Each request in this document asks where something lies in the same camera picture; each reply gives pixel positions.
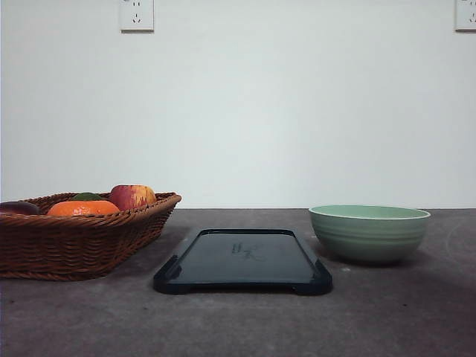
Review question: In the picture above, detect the green ceramic bowl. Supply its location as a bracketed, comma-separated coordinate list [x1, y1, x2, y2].
[309, 205, 431, 263]

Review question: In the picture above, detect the white wall socket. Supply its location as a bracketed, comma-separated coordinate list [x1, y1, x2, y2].
[453, 0, 476, 33]
[119, 0, 155, 36]

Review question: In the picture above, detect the white wall socket right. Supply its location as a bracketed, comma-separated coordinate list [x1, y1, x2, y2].
[453, 0, 476, 33]

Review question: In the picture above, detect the dark green fruit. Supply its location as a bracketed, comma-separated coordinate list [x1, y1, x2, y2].
[73, 192, 101, 200]

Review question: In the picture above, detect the white wall socket left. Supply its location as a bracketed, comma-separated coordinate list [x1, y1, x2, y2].
[119, 0, 155, 36]

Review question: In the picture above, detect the brown wicker basket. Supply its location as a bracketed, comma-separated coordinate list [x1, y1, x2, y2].
[0, 192, 182, 280]

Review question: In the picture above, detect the dark purple fruit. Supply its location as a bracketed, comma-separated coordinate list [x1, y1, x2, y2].
[0, 201, 40, 215]

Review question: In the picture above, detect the dark blue rectangular tray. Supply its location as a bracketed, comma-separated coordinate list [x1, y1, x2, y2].
[153, 228, 332, 295]

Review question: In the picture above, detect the orange tangerine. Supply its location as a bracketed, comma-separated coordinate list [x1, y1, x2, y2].
[47, 200, 120, 216]

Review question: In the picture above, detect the red yellow apple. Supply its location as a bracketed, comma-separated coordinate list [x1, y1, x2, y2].
[110, 184, 155, 210]

